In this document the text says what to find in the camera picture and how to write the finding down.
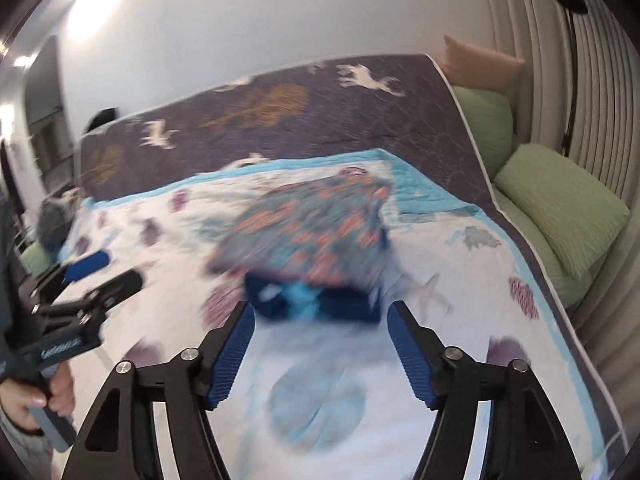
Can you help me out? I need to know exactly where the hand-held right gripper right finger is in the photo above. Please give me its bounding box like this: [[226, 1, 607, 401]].
[[387, 300, 583, 480]]

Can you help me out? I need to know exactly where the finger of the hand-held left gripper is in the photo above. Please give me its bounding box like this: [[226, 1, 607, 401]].
[[30, 251, 111, 306], [75, 269, 143, 312]]

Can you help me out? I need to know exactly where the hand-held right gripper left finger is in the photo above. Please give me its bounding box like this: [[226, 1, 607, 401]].
[[60, 301, 257, 480]]

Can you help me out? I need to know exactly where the blue floral shirt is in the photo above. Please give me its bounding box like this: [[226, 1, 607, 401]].
[[205, 167, 393, 293]]

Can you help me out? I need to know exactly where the person's left forearm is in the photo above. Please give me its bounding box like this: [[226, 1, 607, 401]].
[[0, 410, 57, 480]]

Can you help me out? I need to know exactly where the pile of grey-blue clothes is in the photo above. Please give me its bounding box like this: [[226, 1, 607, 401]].
[[37, 187, 83, 253]]

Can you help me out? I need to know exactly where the person's left hand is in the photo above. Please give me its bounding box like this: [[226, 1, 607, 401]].
[[0, 360, 77, 433]]

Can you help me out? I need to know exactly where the green pillow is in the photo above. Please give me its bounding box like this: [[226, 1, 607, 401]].
[[492, 142, 632, 281], [451, 85, 516, 181], [20, 242, 56, 281]]

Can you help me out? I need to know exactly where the navy star-print folded garment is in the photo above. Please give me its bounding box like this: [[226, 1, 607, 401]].
[[244, 270, 383, 326]]

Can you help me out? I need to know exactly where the white shell-print quilt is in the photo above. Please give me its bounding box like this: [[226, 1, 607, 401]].
[[55, 147, 631, 480]]

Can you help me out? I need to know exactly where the black garment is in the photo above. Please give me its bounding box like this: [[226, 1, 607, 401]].
[[85, 107, 118, 133]]

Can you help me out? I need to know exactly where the grey deer-print mattress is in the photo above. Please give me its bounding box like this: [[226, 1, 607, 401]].
[[77, 52, 633, 480]]

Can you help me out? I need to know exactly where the beige pillow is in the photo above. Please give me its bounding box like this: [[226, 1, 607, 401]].
[[442, 34, 527, 93]]

